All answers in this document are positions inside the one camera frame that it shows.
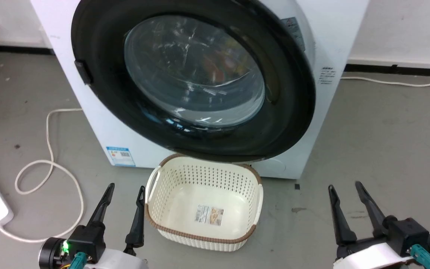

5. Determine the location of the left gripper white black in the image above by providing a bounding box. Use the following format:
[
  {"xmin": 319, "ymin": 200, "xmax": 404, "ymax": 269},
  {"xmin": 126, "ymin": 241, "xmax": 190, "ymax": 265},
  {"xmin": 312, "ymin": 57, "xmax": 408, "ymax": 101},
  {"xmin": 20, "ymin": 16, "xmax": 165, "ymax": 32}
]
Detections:
[{"xmin": 39, "ymin": 183, "xmax": 148, "ymax": 269}]

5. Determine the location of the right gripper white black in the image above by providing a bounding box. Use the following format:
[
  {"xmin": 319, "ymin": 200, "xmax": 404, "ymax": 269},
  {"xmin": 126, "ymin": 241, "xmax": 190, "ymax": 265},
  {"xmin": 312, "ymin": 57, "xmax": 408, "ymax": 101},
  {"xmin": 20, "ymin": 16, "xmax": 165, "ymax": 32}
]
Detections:
[{"xmin": 328, "ymin": 182, "xmax": 430, "ymax": 269}]

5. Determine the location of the white washing machine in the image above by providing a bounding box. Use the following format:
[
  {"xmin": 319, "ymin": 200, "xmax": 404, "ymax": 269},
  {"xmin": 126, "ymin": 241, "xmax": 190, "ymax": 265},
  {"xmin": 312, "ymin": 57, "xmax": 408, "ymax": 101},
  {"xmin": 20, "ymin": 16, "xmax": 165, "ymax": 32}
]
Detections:
[{"xmin": 30, "ymin": 0, "xmax": 370, "ymax": 180}]

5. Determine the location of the black round glass washer door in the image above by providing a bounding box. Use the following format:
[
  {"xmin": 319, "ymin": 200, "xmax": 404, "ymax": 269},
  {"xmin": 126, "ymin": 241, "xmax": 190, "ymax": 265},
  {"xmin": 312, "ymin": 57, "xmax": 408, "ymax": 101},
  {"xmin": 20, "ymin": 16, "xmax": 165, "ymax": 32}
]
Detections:
[{"xmin": 71, "ymin": 0, "xmax": 316, "ymax": 163}]

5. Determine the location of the white perforated laundry basket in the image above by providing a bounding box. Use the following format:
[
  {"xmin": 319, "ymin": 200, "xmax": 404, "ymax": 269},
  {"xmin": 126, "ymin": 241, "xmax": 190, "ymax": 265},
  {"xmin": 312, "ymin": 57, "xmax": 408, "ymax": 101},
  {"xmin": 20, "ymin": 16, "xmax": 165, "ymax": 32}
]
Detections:
[{"xmin": 145, "ymin": 153, "xmax": 264, "ymax": 252}]

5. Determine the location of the blue energy label sticker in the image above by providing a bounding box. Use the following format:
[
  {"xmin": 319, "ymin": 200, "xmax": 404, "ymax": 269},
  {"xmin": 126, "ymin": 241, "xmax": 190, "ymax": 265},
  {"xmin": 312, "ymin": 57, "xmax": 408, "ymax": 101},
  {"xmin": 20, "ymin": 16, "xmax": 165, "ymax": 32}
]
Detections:
[{"xmin": 106, "ymin": 146, "xmax": 136, "ymax": 167}]

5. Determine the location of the paper label inside basket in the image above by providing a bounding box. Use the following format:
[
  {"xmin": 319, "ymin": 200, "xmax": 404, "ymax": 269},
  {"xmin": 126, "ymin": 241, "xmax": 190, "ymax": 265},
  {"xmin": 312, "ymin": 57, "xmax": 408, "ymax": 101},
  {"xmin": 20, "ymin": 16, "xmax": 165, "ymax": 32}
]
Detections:
[{"xmin": 195, "ymin": 204, "xmax": 224, "ymax": 226}]

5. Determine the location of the black text warning sticker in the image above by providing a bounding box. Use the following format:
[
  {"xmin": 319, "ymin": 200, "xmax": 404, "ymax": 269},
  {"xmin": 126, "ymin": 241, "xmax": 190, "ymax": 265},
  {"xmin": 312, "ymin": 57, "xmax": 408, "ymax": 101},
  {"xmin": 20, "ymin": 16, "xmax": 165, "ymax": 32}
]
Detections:
[{"xmin": 318, "ymin": 67, "xmax": 336, "ymax": 86}]

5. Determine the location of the grey instruction sticker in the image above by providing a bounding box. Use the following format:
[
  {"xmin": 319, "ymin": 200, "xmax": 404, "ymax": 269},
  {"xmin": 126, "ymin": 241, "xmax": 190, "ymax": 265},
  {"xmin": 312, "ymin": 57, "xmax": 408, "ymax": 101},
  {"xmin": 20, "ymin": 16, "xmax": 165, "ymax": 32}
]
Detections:
[{"xmin": 280, "ymin": 17, "xmax": 307, "ymax": 51}]

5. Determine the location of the teal cable connector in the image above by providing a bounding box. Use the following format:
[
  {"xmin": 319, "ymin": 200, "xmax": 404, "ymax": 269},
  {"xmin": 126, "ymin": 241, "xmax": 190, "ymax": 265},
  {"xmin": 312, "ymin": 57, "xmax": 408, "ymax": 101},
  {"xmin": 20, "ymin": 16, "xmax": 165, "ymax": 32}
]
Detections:
[
  {"xmin": 68, "ymin": 252, "xmax": 88, "ymax": 269},
  {"xmin": 410, "ymin": 244, "xmax": 430, "ymax": 269}
]

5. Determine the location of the white power strip cable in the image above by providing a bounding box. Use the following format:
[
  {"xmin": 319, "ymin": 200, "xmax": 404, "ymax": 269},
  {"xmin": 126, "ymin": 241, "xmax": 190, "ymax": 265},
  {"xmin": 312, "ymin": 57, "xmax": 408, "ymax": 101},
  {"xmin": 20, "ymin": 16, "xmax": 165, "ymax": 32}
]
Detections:
[{"xmin": 0, "ymin": 108, "xmax": 85, "ymax": 243}]

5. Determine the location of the thin white floor cable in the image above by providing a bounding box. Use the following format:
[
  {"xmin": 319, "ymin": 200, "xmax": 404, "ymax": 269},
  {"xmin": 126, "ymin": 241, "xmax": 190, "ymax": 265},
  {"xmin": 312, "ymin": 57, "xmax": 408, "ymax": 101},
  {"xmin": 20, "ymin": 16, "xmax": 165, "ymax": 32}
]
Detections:
[{"xmin": 341, "ymin": 76, "xmax": 430, "ymax": 87}]

